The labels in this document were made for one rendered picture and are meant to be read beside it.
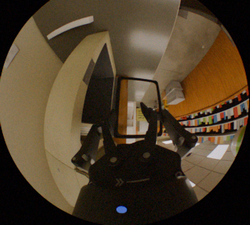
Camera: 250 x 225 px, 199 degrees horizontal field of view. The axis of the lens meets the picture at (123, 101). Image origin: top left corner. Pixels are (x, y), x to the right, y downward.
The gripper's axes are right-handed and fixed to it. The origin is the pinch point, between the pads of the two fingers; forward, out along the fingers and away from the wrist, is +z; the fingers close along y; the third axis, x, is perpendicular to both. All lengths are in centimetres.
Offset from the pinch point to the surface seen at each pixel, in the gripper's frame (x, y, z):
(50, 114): 6.0, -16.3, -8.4
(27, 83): 26, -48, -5
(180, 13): 104, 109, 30
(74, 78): 11.4, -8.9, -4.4
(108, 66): 19.8, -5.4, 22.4
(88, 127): -1.7, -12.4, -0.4
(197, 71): 15, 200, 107
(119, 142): -25.0, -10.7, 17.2
